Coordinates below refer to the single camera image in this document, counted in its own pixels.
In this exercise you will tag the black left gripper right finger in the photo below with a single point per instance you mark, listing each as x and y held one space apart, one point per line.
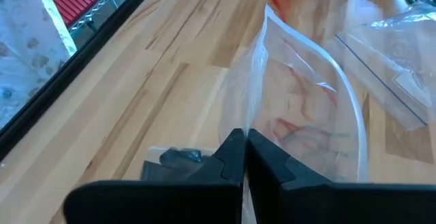
323 203

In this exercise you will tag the red thin rubber bands tangle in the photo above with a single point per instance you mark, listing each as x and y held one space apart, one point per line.
289 125

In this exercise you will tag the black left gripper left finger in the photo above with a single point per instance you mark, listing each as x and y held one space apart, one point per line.
153 203

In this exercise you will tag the clear plastic zip bag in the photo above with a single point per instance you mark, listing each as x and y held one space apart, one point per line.
391 64
306 81
153 154

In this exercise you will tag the black wide rubber band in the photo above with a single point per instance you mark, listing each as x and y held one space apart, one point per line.
180 156
170 173

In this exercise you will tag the white floral cloth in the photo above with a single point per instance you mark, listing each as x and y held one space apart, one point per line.
27 47

